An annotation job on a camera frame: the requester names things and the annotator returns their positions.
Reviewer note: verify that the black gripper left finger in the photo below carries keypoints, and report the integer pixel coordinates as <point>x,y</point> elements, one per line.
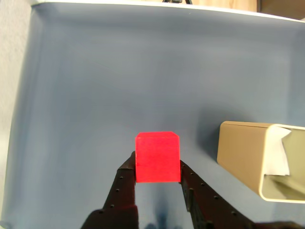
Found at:
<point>119,198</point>

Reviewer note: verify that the blue table mat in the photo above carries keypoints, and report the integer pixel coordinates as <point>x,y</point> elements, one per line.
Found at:
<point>143,83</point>

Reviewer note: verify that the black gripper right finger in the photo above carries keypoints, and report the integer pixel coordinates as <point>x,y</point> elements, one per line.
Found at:
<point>205,205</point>

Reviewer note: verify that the dark brown cabinet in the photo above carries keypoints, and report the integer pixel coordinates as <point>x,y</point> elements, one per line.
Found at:
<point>281,7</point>

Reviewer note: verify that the beige plastic box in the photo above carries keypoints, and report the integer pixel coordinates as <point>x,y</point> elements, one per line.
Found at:
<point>240,152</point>

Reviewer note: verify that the red cube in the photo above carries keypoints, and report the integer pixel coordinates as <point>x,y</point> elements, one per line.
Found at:
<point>157,159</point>

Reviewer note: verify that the black tripod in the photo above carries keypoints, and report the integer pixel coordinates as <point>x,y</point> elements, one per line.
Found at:
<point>176,1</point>

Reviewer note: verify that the white crumpled paper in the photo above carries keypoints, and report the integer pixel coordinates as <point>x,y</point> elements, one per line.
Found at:
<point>276,152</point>

